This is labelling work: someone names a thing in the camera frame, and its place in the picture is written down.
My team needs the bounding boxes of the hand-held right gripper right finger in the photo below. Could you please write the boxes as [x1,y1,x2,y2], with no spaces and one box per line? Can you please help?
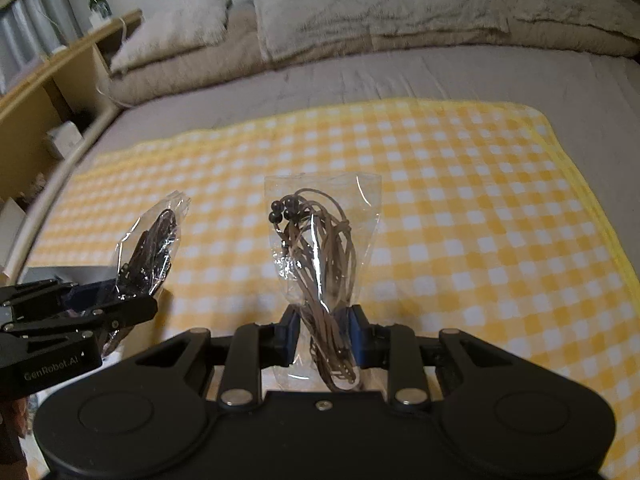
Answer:
[350,304,507,407]

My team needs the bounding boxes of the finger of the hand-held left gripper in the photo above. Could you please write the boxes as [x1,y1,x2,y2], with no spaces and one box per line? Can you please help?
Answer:
[0,279,120,311]
[2,294,160,345]

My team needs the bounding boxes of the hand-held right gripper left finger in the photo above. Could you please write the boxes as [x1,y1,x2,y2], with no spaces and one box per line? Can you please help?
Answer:
[135,305,302,409]

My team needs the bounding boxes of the clear bag of dark cord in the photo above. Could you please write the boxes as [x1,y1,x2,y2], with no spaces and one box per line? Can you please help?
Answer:
[96,190,195,357]

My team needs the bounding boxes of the clear bag of brown cord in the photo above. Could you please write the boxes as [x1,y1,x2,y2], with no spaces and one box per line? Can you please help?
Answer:
[264,172,387,394]

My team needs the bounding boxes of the white tissue box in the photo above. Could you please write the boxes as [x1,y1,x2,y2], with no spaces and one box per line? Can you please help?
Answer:
[47,120,84,159]

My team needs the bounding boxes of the yellow checkered cloth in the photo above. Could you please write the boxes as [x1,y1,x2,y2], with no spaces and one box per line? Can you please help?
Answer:
[20,97,635,480]

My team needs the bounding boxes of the wooden bedside shelf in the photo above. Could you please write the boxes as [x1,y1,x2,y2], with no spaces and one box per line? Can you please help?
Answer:
[0,7,145,286]

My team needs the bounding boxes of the grey bed mattress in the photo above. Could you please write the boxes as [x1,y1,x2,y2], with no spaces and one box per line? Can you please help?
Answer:
[27,42,640,241]

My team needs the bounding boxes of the white curtain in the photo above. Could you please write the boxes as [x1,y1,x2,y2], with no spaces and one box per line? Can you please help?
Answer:
[0,0,82,93]

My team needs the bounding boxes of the white fluffy pillow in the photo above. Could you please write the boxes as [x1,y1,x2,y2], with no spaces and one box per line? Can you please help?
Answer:
[109,0,232,75]

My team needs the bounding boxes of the green glass bottle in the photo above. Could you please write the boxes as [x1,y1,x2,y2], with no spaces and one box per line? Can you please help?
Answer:
[83,0,113,27]

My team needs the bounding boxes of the beige fleece duvet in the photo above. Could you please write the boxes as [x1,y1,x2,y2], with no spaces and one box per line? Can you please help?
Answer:
[107,7,640,107]

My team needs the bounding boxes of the grey fleece pillow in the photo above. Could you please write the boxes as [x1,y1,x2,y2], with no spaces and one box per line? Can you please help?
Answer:
[252,0,512,65]

